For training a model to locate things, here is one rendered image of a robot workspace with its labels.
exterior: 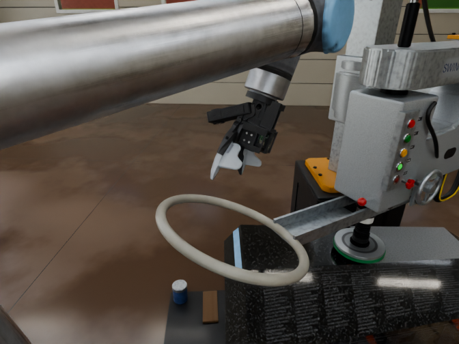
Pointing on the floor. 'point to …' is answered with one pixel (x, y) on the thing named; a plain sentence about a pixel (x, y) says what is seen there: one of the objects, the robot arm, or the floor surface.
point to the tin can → (179, 291)
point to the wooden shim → (210, 307)
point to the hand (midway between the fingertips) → (224, 176)
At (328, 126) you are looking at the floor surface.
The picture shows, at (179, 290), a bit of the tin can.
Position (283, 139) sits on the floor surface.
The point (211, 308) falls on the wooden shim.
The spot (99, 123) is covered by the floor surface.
